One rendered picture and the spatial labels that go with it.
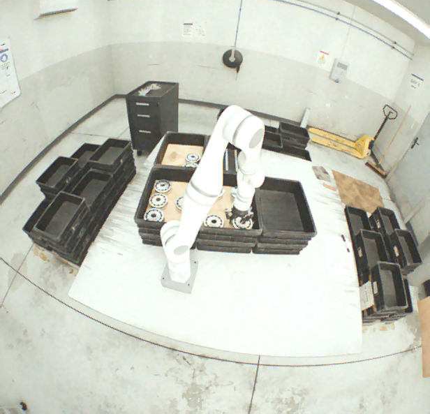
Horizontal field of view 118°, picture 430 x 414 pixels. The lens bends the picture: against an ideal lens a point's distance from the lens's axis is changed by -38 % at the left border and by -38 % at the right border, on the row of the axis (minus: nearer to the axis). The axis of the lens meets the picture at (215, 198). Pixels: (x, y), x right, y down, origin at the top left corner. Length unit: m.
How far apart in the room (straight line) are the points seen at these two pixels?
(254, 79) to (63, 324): 4.43
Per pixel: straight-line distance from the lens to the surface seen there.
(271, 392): 1.84
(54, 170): 2.31
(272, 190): 1.32
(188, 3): 4.27
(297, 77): 4.18
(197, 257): 1.11
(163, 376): 1.72
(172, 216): 1.09
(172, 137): 1.56
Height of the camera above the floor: 1.70
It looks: 47 degrees down
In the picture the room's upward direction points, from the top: 9 degrees clockwise
